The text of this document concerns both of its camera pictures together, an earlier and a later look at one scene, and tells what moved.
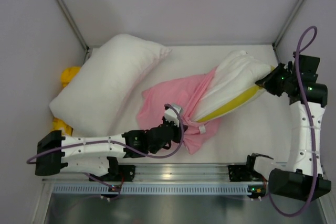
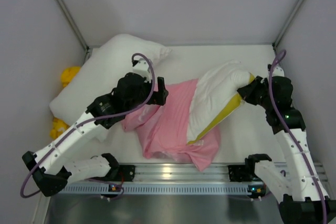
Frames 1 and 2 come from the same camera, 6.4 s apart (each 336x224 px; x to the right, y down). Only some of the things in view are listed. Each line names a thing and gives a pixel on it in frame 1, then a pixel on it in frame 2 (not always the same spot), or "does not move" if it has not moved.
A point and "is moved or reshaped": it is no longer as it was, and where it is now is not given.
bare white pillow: (90, 103) does not move
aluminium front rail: (168, 174) does not move
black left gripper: (177, 132) → (160, 91)
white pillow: (233, 86) is moved or reshaped
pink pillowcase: (187, 94) is moved or reshaped
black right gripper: (272, 82) → (250, 92)
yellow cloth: (59, 125) does not move
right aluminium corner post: (293, 13) does not move
